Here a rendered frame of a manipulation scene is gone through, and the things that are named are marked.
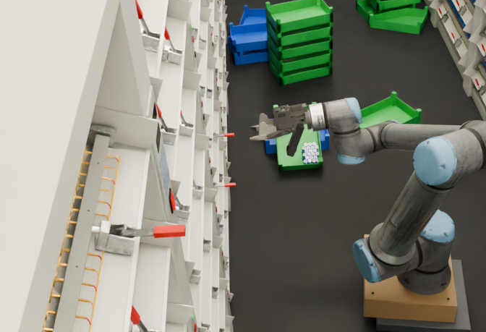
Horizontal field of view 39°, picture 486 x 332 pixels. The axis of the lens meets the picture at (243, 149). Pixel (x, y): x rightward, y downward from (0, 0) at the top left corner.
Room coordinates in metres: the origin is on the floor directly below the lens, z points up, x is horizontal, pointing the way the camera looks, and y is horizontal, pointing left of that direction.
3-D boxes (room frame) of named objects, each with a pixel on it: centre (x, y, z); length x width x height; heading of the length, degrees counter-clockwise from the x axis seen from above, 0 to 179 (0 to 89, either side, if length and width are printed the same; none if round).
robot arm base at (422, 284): (1.56, -0.60, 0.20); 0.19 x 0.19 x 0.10
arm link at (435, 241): (1.56, -0.59, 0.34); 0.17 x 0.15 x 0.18; 109
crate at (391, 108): (2.62, -0.69, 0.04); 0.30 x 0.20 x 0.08; 117
